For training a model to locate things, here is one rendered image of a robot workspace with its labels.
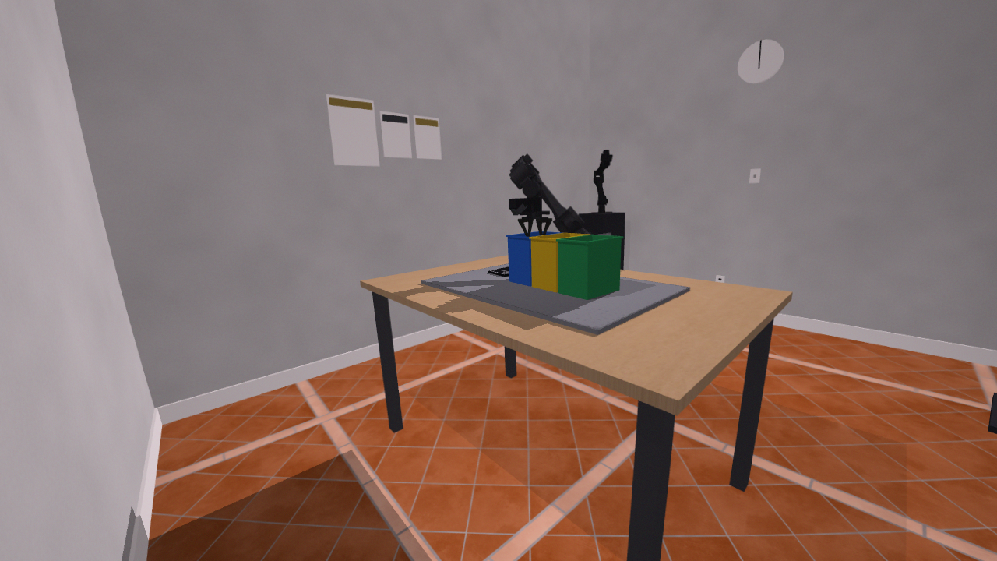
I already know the green open bin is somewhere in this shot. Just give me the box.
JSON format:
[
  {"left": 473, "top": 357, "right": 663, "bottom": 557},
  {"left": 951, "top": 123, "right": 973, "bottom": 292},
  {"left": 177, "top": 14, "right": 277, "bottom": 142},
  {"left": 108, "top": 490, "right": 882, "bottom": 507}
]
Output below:
[{"left": 558, "top": 235, "right": 624, "bottom": 300}]

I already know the blue bin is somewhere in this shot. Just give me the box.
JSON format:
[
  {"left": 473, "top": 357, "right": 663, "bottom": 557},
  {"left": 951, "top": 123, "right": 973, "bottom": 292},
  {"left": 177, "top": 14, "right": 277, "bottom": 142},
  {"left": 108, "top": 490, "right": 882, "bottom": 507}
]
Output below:
[{"left": 508, "top": 231, "right": 540, "bottom": 286}]

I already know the yellow open bin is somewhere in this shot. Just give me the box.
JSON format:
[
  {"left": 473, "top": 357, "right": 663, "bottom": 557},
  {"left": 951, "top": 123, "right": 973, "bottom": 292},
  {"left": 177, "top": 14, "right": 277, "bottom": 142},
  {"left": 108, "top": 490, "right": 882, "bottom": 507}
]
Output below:
[{"left": 531, "top": 233, "right": 586, "bottom": 292}]

